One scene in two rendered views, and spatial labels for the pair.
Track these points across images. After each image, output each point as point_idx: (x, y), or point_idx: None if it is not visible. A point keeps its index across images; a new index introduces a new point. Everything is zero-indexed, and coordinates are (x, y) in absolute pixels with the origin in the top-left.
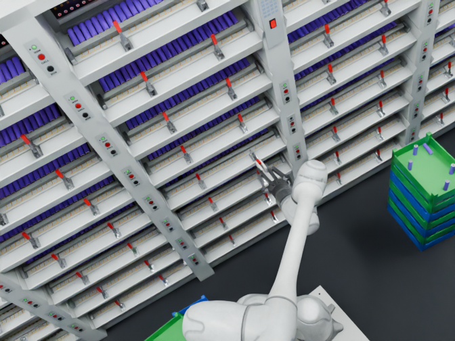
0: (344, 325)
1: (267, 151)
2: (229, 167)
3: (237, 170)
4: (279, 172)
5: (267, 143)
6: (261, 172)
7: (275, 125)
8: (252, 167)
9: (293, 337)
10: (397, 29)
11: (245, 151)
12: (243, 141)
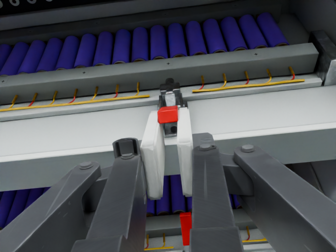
0: None
1: (251, 120)
2: (45, 123)
3: (65, 145)
4: (315, 205)
5: (269, 86)
6: (123, 159)
7: (332, 22)
8: (183, 207)
9: None
10: None
11: (153, 90)
12: (162, 51)
